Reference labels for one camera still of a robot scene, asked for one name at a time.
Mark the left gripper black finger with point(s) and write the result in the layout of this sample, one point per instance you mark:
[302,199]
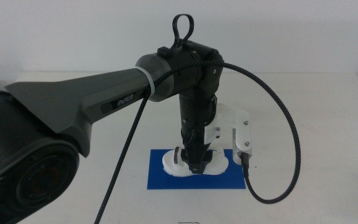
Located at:
[197,168]

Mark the white shoe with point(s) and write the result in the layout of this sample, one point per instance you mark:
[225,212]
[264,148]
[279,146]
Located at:
[217,165]

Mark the black left Piper arm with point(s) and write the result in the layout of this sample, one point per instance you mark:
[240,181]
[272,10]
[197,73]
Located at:
[73,96]

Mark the blue rectangular mat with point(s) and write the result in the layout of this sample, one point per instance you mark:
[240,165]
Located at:
[166,183]

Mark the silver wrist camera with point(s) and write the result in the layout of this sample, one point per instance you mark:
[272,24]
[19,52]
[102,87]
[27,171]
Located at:
[242,149]

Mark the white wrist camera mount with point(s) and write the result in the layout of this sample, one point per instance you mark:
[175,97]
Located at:
[232,116]

